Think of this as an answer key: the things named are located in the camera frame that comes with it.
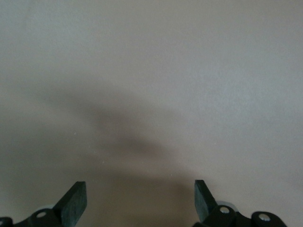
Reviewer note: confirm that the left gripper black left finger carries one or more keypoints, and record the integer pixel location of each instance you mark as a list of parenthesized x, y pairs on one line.
[(71, 205)]

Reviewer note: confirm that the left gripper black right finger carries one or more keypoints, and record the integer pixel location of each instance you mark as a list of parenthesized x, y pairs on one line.
[(203, 203)]

